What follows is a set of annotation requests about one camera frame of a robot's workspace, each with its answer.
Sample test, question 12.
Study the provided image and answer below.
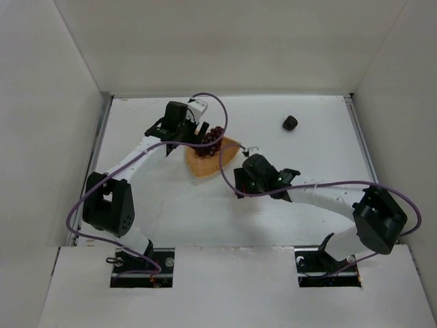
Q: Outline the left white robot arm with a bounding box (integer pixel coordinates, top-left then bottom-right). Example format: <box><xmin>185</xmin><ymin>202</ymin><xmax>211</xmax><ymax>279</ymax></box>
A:
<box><xmin>82</xmin><ymin>98</ymin><xmax>208</xmax><ymax>257</ymax></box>

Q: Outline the dark red grape bunch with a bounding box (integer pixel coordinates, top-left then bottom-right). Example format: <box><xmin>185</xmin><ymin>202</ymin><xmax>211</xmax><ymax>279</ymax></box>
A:
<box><xmin>195</xmin><ymin>126</ymin><xmax>224</xmax><ymax>158</ymax></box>

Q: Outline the left aluminium table rail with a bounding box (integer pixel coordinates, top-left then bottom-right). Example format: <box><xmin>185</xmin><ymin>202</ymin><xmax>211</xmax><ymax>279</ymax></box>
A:
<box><xmin>70</xmin><ymin>92</ymin><xmax>114</xmax><ymax>231</ymax></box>

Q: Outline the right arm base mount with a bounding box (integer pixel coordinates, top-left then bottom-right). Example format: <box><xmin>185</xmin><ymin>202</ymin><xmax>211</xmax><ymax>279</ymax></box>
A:
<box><xmin>294</xmin><ymin>233</ymin><xmax>361</xmax><ymax>288</ymax></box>

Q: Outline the woven triangular fruit basket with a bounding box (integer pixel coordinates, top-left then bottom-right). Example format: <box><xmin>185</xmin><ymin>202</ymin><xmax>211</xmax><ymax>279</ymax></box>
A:
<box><xmin>185</xmin><ymin>137</ymin><xmax>240</xmax><ymax>178</ymax></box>

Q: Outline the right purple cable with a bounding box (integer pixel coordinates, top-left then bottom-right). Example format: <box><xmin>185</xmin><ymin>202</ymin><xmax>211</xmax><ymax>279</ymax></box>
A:
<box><xmin>220</xmin><ymin>143</ymin><xmax>423</xmax><ymax>271</ymax></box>

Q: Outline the aluminium table rail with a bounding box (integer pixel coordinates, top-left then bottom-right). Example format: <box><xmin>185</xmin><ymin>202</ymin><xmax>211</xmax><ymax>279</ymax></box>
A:
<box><xmin>343</xmin><ymin>92</ymin><xmax>399</xmax><ymax>244</ymax></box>
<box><xmin>70</xmin><ymin>92</ymin><xmax>114</xmax><ymax>231</ymax></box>

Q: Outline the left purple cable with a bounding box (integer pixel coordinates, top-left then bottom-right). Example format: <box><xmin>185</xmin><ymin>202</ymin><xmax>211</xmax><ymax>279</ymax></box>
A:
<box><xmin>66</xmin><ymin>92</ymin><xmax>229</xmax><ymax>277</ymax></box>

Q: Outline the right aluminium table rail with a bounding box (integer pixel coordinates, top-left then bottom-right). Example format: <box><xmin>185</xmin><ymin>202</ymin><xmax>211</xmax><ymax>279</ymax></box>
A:
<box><xmin>343</xmin><ymin>92</ymin><xmax>399</xmax><ymax>244</ymax></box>

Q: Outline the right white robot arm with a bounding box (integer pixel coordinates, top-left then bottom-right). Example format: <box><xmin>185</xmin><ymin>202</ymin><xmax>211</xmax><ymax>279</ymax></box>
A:
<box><xmin>234</xmin><ymin>154</ymin><xmax>407</xmax><ymax>262</ymax></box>

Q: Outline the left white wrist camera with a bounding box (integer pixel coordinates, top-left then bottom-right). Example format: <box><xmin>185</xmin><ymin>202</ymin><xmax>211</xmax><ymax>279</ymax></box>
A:
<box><xmin>186</xmin><ymin>98</ymin><xmax>208</xmax><ymax>124</ymax></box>

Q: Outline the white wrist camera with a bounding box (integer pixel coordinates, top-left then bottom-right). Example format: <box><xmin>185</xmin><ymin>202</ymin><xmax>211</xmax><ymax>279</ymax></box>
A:
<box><xmin>242</xmin><ymin>146</ymin><xmax>259</xmax><ymax>158</ymax></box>
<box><xmin>186</xmin><ymin>98</ymin><xmax>208</xmax><ymax>124</ymax></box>

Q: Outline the dark fake fruit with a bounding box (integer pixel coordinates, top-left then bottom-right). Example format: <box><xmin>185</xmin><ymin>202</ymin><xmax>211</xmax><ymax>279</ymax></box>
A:
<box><xmin>282</xmin><ymin>115</ymin><xmax>298</xmax><ymax>132</ymax></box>

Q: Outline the purple cable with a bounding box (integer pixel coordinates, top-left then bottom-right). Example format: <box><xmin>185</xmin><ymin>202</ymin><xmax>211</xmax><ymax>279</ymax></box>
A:
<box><xmin>220</xmin><ymin>143</ymin><xmax>423</xmax><ymax>271</ymax></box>
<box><xmin>66</xmin><ymin>92</ymin><xmax>229</xmax><ymax>277</ymax></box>

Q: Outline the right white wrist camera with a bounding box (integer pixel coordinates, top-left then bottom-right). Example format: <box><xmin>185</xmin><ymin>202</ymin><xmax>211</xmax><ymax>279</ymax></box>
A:
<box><xmin>242</xmin><ymin>146</ymin><xmax>259</xmax><ymax>158</ymax></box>

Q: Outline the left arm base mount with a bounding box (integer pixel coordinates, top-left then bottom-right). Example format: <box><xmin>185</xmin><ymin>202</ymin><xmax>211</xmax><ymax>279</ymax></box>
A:
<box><xmin>106</xmin><ymin>248</ymin><xmax>175</xmax><ymax>288</ymax></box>

